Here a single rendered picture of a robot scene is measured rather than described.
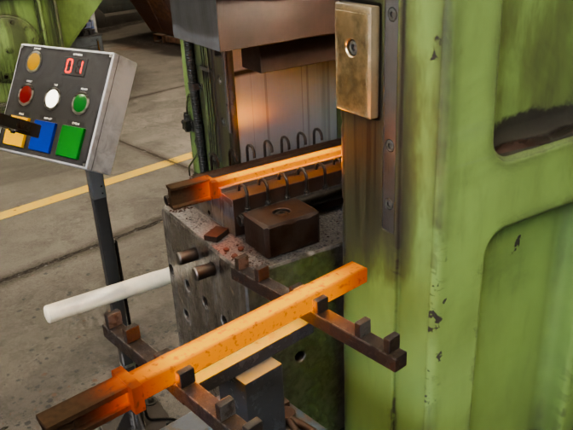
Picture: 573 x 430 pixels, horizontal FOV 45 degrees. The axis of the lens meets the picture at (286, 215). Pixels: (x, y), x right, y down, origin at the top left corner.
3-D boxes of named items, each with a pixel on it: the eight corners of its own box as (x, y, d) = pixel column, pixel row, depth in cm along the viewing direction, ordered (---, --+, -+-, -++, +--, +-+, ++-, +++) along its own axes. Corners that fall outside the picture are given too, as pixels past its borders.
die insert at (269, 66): (261, 73, 128) (259, 41, 126) (241, 67, 134) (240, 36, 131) (385, 50, 142) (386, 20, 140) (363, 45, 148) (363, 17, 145)
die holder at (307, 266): (260, 470, 137) (245, 276, 119) (182, 373, 167) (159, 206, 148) (463, 368, 163) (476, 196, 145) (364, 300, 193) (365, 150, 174)
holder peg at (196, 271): (197, 283, 129) (196, 271, 127) (191, 277, 131) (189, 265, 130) (217, 277, 130) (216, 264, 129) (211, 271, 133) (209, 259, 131)
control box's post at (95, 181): (135, 432, 216) (75, 97, 171) (130, 426, 219) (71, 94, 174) (146, 428, 218) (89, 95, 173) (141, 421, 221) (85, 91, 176)
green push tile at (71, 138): (75, 159, 159) (83, 128, 159) (54, 154, 163) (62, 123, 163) (81, 161, 161) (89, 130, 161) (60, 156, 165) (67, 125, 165)
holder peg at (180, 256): (181, 267, 135) (179, 255, 133) (175, 262, 137) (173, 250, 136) (199, 261, 136) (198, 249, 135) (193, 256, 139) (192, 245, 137)
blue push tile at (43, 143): (47, 153, 164) (54, 122, 164) (27, 148, 168) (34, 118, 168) (53, 155, 166) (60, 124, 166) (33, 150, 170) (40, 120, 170)
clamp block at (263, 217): (267, 260, 123) (265, 228, 121) (244, 243, 130) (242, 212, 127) (321, 242, 129) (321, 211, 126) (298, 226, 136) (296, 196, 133)
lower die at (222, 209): (235, 236, 133) (232, 196, 129) (192, 204, 148) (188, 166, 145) (402, 185, 152) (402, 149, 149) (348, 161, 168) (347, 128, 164)
